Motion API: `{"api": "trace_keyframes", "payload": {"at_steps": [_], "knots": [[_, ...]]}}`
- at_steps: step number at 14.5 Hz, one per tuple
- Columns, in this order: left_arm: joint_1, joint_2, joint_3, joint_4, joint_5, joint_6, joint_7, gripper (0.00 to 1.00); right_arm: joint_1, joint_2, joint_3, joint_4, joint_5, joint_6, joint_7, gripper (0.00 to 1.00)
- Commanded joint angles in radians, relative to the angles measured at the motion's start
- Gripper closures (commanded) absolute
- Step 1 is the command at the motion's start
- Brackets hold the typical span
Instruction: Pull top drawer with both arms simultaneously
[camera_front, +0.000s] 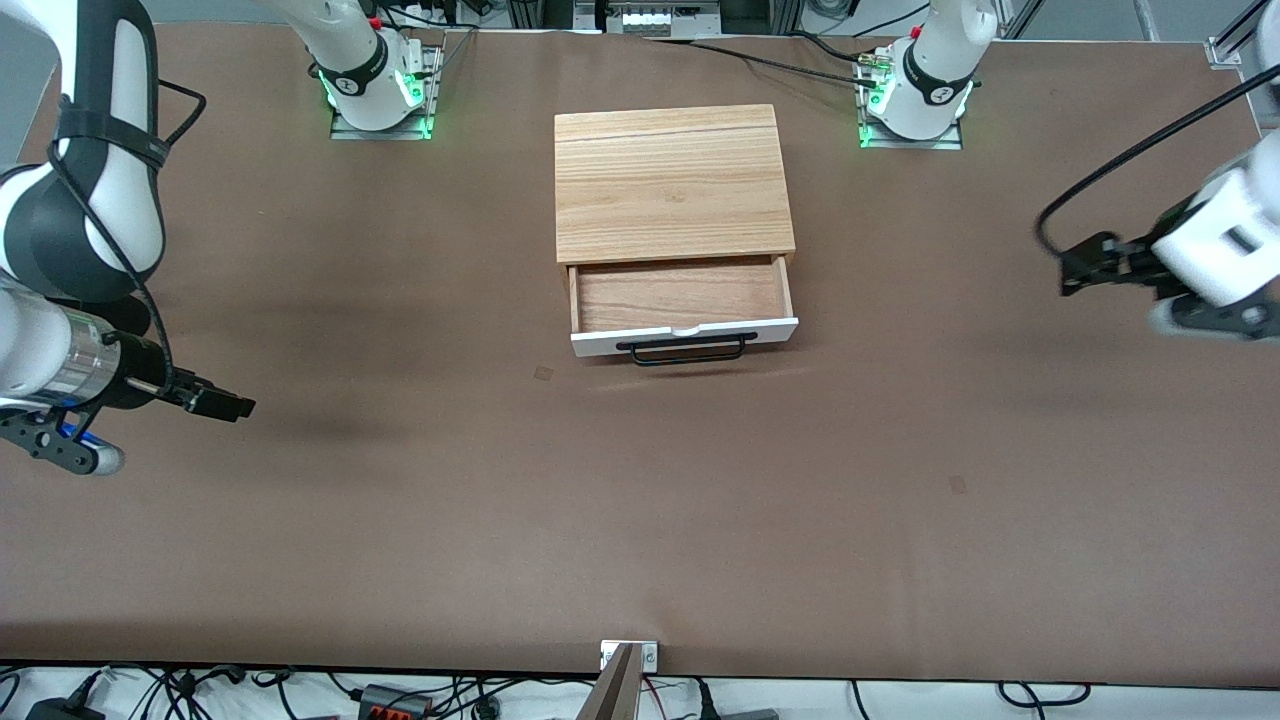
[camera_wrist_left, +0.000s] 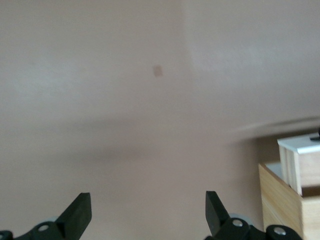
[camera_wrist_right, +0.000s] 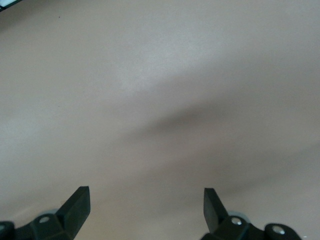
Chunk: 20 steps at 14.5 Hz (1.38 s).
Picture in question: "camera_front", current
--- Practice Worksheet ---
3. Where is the white-fronted drawer with handle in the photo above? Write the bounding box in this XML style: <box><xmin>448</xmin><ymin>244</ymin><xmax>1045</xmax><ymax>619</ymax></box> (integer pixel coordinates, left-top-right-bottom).
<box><xmin>566</xmin><ymin>254</ymin><xmax>800</xmax><ymax>360</ymax></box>

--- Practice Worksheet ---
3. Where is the black metal drawer handle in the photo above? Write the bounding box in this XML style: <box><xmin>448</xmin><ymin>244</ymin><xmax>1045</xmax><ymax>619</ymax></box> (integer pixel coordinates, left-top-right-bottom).
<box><xmin>616</xmin><ymin>332</ymin><xmax>758</xmax><ymax>368</ymax></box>

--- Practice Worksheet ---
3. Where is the wooden drawer cabinet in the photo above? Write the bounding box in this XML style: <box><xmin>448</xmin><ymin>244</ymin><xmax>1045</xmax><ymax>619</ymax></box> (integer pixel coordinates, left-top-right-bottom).
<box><xmin>553</xmin><ymin>103</ymin><xmax>798</xmax><ymax>267</ymax></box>

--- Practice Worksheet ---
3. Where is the black box with orange clips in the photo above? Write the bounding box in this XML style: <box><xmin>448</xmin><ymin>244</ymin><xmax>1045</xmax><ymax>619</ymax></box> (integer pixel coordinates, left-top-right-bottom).
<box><xmin>358</xmin><ymin>684</ymin><xmax>433</xmax><ymax>720</ymax></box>

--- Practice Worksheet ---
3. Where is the white power strip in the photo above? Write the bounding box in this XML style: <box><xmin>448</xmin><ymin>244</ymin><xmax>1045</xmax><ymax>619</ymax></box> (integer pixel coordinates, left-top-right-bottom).
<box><xmin>606</xmin><ymin>0</ymin><xmax>723</xmax><ymax>39</ymax></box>

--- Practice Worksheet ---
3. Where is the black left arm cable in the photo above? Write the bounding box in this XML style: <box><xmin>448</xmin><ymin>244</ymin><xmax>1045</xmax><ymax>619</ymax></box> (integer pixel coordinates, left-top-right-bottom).
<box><xmin>1035</xmin><ymin>62</ymin><xmax>1280</xmax><ymax>263</ymax></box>

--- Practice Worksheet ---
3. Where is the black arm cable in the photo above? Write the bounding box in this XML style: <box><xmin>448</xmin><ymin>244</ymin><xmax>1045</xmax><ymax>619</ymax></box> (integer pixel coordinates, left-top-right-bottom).
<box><xmin>1035</xmin><ymin>62</ymin><xmax>1280</xmax><ymax>263</ymax></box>
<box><xmin>45</xmin><ymin>78</ymin><xmax>208</xmax><ymax>401</ymax></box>

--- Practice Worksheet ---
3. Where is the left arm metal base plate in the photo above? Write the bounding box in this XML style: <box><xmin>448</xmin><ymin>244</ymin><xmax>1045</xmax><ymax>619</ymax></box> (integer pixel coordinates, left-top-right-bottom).
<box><xmin>857</xmin><ymin>50</ymin><xmax>966</xmax><ymax>152</ymax></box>

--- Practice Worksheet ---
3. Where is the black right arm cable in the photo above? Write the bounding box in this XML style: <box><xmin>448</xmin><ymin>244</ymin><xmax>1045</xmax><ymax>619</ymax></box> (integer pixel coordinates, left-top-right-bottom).
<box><xmin>45</xmin><ymin>78</ymin><xmax>208</xmax><ymax>401</ymax></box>

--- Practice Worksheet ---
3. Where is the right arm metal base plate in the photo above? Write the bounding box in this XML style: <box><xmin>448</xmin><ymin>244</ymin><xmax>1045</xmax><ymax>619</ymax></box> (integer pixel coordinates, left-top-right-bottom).
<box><xmin>328</xmin><ymin>45</ymin><xmax>435</xmax><ymax>142</ymax></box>

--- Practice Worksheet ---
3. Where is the long black table cable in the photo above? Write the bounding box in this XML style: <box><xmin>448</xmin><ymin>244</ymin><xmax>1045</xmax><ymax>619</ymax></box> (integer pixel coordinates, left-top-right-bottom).
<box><xmin>645</xmin><ymin>36</ymin><xmax>886</xmax><ymax>89</ymax></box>

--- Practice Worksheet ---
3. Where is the black looped floor cable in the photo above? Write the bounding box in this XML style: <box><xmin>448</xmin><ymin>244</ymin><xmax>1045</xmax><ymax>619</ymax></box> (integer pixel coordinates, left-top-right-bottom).
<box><xmin>997</xmin><ymin>682</ymin><xmax>1093</xmax><ymax>712</ymax></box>

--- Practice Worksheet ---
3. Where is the brown camera stand post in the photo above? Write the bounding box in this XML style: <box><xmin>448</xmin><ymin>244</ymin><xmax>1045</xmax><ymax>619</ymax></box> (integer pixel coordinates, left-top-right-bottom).
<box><xmin>574</xmin><ymin>643</ymin><xmax>641</xmax><ymax>720</ymax></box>

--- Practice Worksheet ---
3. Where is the small metal table bracket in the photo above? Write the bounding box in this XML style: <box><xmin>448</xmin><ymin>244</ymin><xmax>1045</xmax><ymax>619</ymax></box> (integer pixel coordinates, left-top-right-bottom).
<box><xmin>600</xmin><ymin>640</ymin><xmax>660</xmax><ymax>673</ymax></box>

